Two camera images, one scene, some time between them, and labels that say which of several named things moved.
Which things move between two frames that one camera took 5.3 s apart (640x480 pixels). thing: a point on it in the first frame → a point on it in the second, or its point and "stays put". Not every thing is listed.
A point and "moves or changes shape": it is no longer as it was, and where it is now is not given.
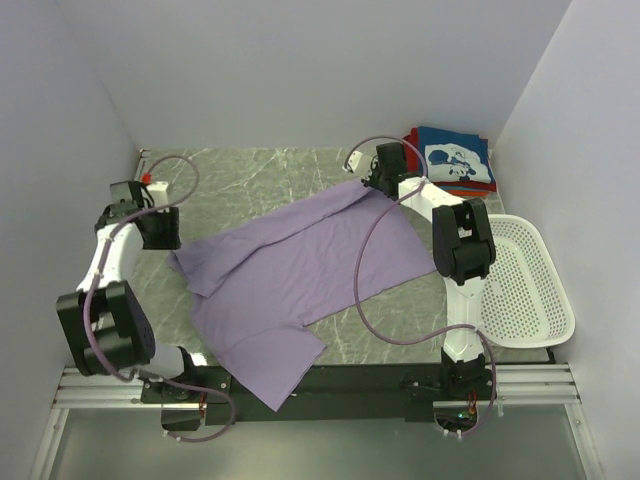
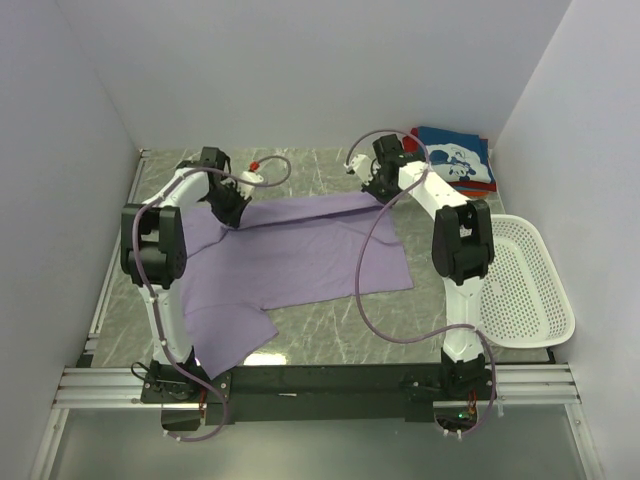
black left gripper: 171,239 → 232,218
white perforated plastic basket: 527,301 stays put
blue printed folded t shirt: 455,155 stays put
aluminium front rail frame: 548,384 stays put
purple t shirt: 258,284 moves or changes shape
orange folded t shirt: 467,193 stays put
